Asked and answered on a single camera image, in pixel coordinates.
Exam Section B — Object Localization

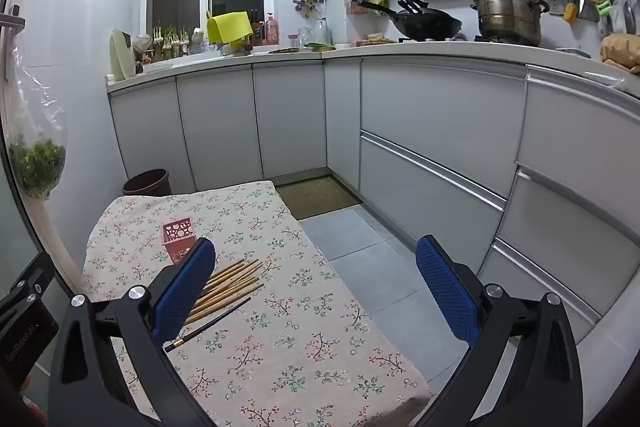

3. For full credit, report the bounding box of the brown floor mat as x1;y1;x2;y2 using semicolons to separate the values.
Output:
275;175;362;220

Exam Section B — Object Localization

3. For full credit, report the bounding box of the brown bottle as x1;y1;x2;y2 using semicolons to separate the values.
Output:
250;9;266;46

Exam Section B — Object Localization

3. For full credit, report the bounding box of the brown paper bag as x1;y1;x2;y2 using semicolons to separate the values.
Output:
600;33;640;75

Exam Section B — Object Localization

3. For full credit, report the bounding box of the black chopstick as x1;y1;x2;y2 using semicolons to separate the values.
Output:
165;297;252;353

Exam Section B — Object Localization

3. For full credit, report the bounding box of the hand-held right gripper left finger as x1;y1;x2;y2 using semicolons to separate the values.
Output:
48;237;221;427

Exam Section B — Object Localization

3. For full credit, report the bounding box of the dark brown trash bin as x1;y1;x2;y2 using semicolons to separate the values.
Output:
122;168;173;198

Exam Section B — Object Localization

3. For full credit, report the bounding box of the black wok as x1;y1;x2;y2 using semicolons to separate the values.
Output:
357;0;463;42

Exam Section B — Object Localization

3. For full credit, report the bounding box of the metal door handle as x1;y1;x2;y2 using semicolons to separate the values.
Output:
0;5;26;38

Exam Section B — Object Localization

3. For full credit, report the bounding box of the row of sprouting garlic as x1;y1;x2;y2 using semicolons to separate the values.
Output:
151;22;192;60

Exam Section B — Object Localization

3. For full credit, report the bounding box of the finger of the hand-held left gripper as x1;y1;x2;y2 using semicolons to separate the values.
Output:
0;252;55;320

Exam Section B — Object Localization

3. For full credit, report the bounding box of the steel steamer pot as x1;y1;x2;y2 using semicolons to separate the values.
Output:
470;0;551;48

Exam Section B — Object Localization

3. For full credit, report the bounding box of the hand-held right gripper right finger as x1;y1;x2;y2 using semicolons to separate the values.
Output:
415;234;586;427

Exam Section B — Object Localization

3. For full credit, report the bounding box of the black gas stove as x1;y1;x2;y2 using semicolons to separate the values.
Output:
397;36;543;48

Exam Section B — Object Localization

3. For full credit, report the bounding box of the pink perforated utensil holder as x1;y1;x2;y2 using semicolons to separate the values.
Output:
161;217;197;264

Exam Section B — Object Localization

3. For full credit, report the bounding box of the yellow cloth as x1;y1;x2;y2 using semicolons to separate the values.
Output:
206;11;253;44

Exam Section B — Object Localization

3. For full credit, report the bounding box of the floral tablecloth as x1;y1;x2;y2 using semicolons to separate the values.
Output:
80;180;433;427

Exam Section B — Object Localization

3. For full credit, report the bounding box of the pale cutting board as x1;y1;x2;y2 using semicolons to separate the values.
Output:
110;28;137;82

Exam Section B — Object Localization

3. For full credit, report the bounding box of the plastic bag of greens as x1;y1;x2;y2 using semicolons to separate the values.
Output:
2;29;68;202

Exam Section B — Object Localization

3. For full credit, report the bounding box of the bundle of bamboo chopsticks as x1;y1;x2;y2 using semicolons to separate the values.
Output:
185;258;266;323

